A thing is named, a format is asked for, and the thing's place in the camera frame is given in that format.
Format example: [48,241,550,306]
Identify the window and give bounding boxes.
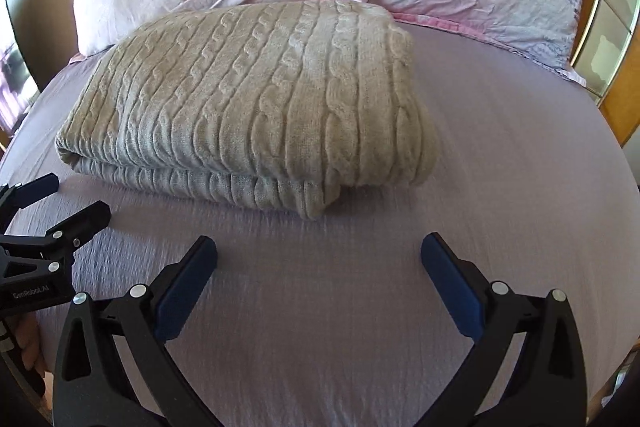
[0,0,42,142]

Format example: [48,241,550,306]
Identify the wooden headboard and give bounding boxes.
[570,0,640,152]

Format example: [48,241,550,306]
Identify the person's left hand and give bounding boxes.
[10,312,47,384]

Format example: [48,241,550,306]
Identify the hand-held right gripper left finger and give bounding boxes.
[52,235,236,427]

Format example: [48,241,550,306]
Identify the lilac bed sheet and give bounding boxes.
[0,14,636,427]

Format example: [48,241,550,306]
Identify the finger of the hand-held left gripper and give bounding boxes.
[0,201,112,279]
[0,173,60,228]

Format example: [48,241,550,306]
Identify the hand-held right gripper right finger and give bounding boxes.
[420,232,589,427]

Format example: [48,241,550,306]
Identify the beige cable-knit blanket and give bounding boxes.
[55,0,442,222]

